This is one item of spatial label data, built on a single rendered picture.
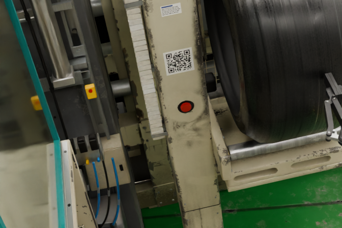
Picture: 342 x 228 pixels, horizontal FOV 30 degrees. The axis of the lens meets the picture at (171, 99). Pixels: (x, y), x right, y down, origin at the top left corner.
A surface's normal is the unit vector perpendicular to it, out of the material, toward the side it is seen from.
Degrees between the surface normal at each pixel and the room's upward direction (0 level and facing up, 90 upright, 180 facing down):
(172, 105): 90
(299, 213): 0
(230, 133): 0
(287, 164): 90
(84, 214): 90
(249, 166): 0
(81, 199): 90
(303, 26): 54
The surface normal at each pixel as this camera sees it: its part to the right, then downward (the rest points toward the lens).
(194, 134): 0.18, 0.63
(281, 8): 0.04, -0.09
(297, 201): -0.13, -0.75
